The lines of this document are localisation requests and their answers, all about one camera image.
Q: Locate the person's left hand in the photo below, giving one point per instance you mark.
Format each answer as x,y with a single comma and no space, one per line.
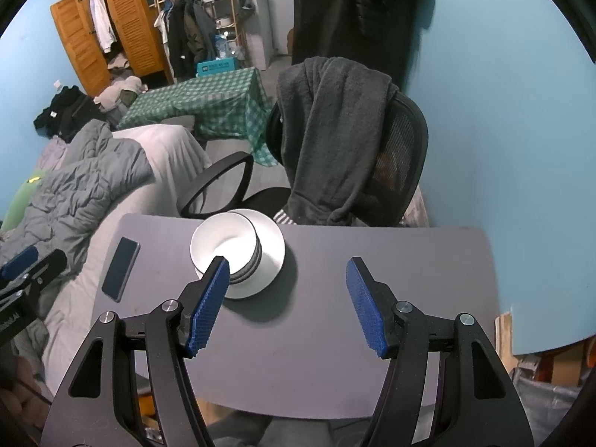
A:
28,403

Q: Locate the hanging dark jackets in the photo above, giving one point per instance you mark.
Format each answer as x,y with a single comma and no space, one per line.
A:
191,37

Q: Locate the lilac cloth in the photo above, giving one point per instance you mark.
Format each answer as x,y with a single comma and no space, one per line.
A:
49,153

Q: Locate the white plate dark rim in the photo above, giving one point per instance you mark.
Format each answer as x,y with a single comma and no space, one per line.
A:
270,256

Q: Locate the teal plastic crate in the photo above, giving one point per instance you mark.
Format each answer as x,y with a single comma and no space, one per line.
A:
216,67

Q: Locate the green checked tablecloth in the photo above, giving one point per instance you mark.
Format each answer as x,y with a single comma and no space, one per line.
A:
200,98

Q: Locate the wooden board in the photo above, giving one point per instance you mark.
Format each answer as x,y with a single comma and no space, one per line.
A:
145,407

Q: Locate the grey plastic bag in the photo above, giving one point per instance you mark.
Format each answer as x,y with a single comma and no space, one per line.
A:
545,405

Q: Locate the white hanging shirt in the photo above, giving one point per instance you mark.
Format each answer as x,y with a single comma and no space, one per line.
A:
102,23

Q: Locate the beige clothes pile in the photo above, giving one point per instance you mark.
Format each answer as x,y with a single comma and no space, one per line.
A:
116,93

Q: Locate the cardboard sheets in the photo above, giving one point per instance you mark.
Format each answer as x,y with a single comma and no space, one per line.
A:
505,335

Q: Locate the brown cardboard box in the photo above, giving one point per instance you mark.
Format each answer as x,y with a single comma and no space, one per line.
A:
565,365

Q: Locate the black smartphone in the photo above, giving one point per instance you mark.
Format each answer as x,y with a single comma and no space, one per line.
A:
121,267

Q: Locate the grey duvet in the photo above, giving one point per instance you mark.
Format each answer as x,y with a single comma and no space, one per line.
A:
79,186

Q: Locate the wooden shelf unit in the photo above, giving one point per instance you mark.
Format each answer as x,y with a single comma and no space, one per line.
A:
233,32

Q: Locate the black mesh office chair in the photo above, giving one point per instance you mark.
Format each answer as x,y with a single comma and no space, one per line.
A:
405,149

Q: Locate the green pillow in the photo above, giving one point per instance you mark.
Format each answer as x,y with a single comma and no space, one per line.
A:
18,200

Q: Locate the black coats on rack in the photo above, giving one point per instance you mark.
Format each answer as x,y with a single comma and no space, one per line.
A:
354,23

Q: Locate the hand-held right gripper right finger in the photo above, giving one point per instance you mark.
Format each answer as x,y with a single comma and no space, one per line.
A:
368,307

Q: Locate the wooden louvred wardrobe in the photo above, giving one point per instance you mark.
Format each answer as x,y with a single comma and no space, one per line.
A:
125,23

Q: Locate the grey door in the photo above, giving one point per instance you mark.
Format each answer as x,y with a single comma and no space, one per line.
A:
270,18

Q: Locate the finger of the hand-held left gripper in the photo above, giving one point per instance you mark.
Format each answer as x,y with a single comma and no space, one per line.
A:
49,263
18,263

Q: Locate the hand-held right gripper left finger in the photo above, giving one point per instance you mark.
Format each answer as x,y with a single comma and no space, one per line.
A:
207,307

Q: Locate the black hanging bag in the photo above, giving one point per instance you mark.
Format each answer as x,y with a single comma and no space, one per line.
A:
246,8

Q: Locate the large white bowl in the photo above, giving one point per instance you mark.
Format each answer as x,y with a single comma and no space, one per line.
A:
219,242

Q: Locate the black clothes pile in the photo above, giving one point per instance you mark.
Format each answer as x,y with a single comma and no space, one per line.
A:
65,111

